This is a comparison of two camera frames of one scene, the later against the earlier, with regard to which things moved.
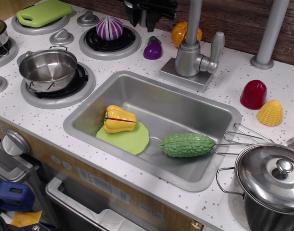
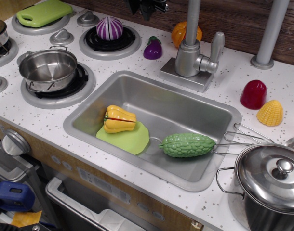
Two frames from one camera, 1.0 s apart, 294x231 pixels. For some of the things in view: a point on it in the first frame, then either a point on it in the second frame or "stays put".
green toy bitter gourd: x=187 y=145 stays put
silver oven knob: x=13 y=144 stays put
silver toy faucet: x=189 y=68 stays put
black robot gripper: x=167 y=7 to x=148 y=6
